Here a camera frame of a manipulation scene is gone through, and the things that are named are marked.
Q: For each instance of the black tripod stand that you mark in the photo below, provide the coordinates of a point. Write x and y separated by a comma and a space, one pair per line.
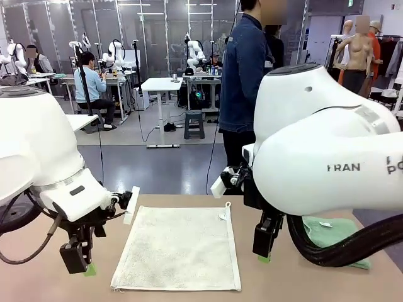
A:
137, 69
83, 78

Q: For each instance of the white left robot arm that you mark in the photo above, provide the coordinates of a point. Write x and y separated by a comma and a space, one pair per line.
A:
31, 141

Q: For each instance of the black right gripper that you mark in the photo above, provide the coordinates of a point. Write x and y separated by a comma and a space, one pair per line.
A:
252, 195

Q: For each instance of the clothes rack with garments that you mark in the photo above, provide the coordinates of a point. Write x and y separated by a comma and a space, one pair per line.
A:
390, 53

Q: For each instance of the white work table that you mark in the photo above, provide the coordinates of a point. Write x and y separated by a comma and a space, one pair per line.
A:
82, 121

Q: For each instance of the white desk with robot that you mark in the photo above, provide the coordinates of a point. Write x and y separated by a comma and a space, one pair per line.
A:
113, 78

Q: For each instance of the black sneakers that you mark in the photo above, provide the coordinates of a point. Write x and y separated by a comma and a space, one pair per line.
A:
170, 127

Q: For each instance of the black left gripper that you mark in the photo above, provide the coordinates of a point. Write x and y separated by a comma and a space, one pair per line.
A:
85, 225

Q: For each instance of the white standing desk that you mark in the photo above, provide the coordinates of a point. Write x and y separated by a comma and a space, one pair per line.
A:
162, 85

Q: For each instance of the seated person in cap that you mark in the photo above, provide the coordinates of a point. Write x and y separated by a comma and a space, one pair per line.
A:
214, 61

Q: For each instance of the green terry towel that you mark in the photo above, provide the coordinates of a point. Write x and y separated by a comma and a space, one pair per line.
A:
333, 231

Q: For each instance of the grey plastic step stool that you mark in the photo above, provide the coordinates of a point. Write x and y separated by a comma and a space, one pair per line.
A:
193, 124

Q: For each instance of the person in black vest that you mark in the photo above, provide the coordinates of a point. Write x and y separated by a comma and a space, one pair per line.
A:
42, 64

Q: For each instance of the mannequin in orange shirt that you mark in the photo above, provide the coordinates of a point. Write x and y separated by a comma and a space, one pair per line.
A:
376, 44

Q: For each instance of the black computer tower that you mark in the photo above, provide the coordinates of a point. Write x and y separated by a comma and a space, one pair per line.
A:
196, 97

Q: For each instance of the seated person light blue shirt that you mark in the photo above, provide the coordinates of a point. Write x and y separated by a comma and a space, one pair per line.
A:
89, 85

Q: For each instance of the white desk with bottles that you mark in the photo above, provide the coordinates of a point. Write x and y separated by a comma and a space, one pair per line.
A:
198, 77

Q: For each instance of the white terry towel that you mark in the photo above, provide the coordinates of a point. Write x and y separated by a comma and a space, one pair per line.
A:
176, 248

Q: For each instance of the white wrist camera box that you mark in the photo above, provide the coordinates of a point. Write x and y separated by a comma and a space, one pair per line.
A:
133, 201
218, 188

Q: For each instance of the bare beige mannequin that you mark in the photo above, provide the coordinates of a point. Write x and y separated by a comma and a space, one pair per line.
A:
355, 53

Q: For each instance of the person in black clothes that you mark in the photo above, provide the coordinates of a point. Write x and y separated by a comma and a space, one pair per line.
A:
277, 50

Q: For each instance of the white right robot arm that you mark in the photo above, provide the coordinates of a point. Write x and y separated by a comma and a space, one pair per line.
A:
315, 141

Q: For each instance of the person in denim jacket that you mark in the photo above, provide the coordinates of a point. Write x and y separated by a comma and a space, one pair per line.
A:
242, 78

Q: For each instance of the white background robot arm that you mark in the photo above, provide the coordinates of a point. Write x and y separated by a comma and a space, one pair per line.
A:
195, 53
83, 42
115, 56
19, 56

